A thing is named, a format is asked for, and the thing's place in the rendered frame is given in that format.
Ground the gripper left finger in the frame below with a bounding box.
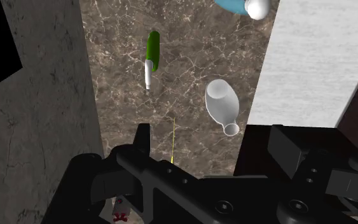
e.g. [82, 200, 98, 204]
[42, 123, 217, 224]

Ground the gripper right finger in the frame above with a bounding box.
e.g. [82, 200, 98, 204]
[266, 124, 358, 224]

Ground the thin yellow stick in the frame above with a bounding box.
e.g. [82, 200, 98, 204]
[170, 116, 177, 165]

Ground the white vase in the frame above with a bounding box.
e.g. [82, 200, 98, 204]
[204, 78, 240, 137]

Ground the green and white marker pen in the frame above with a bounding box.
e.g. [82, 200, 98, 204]
[144, 30, 161, 91]

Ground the white rounded object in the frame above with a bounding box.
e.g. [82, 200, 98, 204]
[244, 0, 272, 21]

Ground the blue plate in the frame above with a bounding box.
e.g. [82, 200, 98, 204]
[214, 0, 251, 17]

